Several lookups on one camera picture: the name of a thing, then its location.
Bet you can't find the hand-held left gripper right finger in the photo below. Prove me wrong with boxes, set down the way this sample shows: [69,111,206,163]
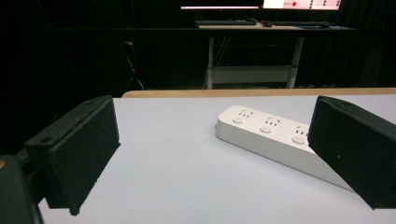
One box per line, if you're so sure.
[307,95,396,210]

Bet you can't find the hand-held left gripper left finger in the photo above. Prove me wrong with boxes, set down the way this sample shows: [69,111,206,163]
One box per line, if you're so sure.
[23,94,121,217]

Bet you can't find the white power strip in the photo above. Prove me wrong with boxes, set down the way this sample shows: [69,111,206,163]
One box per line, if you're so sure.
[215,105,355,192]

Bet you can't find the desk with white legs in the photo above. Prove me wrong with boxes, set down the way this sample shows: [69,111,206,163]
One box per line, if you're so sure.
[197,23,358,90]

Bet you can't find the black keyboard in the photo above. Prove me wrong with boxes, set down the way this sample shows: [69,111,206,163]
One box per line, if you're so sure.
[193,20,258,26]
[272,21,323,27]

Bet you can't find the computer monitor with red dot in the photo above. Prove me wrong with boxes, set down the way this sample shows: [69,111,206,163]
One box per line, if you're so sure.
[262,0,343,11]

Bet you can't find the hanging cable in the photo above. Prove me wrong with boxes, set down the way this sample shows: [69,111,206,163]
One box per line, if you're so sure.
[124,39,146,91]

